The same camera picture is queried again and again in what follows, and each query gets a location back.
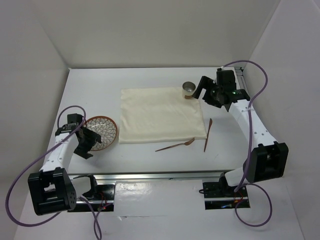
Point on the floral patterned ceramic plate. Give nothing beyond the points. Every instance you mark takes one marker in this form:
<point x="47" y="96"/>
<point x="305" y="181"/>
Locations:
<point x="106" y="128"/>

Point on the silver metal cup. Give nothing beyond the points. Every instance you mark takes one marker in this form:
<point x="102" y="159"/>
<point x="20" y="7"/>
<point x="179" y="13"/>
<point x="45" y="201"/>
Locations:
<point x="188" y="89"/>

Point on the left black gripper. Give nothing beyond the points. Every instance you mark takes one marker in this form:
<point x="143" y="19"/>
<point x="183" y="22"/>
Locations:
<point x="82" y="151"/>

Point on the cream cloth placemat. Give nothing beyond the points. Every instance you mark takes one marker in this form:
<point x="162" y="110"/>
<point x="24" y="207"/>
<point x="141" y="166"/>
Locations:
<point x="159" y="114"/>

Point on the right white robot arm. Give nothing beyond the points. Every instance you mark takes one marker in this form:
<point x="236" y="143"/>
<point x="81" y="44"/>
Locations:
<point x="267" y="157"/>

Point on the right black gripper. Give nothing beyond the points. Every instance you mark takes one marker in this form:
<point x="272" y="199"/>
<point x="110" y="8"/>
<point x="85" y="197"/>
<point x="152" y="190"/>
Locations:
<point x="205" y="82"/>

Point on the aluminium front rail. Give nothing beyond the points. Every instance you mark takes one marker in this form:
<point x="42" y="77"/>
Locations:
<point x="206" y="175"/>

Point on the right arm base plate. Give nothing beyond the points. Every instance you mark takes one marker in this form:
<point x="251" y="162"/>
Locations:
<point x="217" y="198"/>

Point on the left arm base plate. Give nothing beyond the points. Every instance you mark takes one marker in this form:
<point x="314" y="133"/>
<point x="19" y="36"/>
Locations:
<point x="101" y="201"/>

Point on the copper knife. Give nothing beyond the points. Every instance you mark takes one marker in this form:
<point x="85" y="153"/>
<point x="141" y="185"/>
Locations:
<point x="207" y="135"/>

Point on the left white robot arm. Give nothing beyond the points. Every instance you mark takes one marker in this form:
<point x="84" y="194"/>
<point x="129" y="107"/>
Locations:
<point x="51" y="189"/>

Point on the aluminium right side rail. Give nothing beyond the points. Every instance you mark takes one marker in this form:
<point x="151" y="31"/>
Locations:
<point x="241" y="78"/>

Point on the aluminium rail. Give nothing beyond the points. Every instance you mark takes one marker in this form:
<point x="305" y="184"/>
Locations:
<point x="241" y="78"/>
<point x="206" y="175"/>

